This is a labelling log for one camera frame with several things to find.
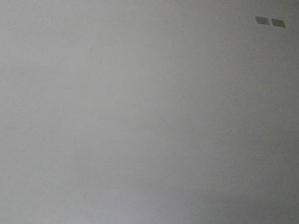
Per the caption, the left grey floor plate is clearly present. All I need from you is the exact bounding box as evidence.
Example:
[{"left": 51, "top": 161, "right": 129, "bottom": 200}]
[{"left": 255, "top": 16, "right": 271, "bottom": 25}]

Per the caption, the grey floor plate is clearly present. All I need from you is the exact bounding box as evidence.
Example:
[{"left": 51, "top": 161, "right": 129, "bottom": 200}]
[
  {"left": 255, "top": 16, "right": 271, "bottom": 25},
  {"left": 271, "top": 19, "right": 286, "bottom": 28}
]

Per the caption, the right grey floor plate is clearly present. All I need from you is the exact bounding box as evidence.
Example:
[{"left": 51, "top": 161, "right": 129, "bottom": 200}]
[{"left": 271, "top": 19, "right": 286, "bottom": 28}]

